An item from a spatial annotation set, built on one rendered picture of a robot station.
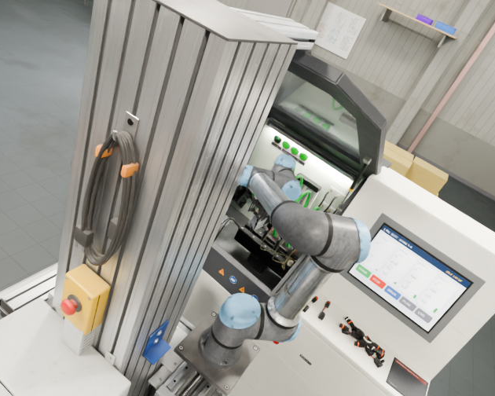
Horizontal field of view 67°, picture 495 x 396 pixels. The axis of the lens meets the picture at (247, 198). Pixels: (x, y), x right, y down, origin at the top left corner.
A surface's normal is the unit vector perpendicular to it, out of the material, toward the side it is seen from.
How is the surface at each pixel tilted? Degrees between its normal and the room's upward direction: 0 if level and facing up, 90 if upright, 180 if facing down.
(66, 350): 0
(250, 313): 7
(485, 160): 90
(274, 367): 90
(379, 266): 76
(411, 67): 90
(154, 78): 90
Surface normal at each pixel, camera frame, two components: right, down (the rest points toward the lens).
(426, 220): -0.46, 0.07
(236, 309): 0.23, -0.80
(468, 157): -0.49, 0.32
